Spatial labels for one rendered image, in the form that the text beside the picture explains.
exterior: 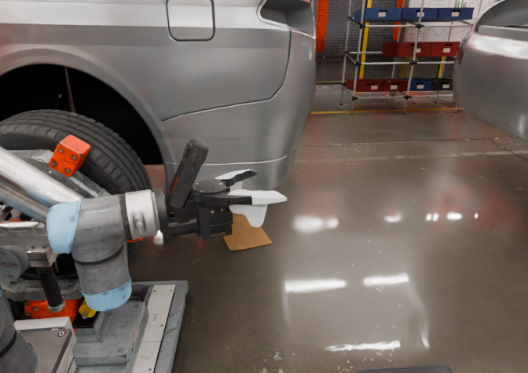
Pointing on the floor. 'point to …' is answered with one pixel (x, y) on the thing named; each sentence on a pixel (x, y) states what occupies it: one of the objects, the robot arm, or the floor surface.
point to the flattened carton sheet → (245, 235)
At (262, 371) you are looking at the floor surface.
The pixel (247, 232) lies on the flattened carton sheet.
